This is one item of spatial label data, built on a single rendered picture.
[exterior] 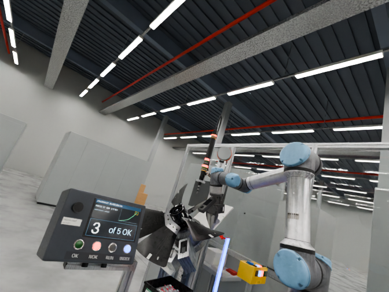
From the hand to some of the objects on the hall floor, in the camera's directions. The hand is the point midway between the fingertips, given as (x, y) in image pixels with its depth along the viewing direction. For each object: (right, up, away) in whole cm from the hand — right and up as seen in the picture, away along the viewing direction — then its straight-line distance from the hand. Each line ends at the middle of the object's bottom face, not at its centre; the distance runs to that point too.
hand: (210, 227), depth 118 cm
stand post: (-33, -125, +20) cm, 131 cm away
